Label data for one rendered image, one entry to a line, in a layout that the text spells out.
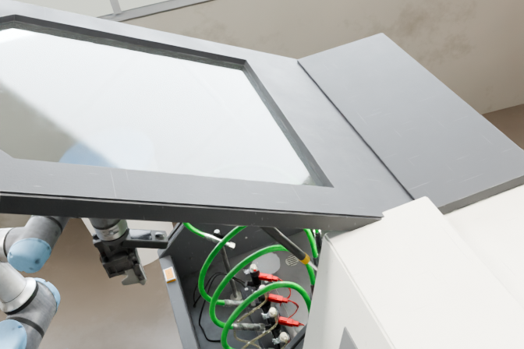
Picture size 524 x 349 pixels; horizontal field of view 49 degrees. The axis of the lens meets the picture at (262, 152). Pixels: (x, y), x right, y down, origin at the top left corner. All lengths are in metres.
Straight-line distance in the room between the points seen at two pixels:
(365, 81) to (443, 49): 2.01
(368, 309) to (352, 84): 0.74
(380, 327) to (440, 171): 0.44
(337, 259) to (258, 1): 2.14
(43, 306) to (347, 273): 1.02
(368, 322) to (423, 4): 2.54
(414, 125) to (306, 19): 1.81
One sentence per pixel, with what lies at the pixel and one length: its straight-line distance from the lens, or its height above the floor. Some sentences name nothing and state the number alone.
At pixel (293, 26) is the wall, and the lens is 3.14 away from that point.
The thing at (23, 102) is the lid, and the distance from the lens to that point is 1.12.
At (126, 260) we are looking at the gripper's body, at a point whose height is 1.34.
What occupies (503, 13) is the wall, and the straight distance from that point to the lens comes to 3.65.
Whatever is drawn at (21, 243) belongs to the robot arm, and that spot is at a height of 1.55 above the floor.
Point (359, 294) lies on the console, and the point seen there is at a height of 1.55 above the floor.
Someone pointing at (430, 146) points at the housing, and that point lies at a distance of 1.36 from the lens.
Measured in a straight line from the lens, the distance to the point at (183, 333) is 1.77.
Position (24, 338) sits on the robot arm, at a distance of 1.74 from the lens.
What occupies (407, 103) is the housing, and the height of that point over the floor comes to 1.50.
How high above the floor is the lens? 2.37
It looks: 39 degrees down
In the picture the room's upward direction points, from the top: 11 degrees counter-clockwise
